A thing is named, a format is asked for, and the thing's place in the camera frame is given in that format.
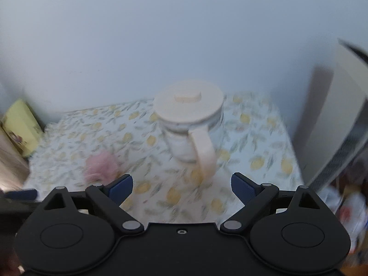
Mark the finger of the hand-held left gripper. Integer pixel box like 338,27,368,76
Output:
4,188,38,201

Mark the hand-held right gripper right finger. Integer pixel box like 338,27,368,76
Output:
220,172,327,234

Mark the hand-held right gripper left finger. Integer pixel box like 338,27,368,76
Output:
39,174,144,234

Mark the pink and grey dish cloth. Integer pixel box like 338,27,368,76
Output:
85,152,121,182

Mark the glass kettle with cream handle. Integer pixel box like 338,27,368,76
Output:
154,80,225,180

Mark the cream kettle lid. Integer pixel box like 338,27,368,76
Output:
154,80,224,127

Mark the lemon print tablecloth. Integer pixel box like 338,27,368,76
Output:
24,92,305,225

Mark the yellow paper bag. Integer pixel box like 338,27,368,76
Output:
0,99,44,158

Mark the white plastic bag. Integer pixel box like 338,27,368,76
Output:
338,191,368,236

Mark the white appliance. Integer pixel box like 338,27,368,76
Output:
299,39,368,190

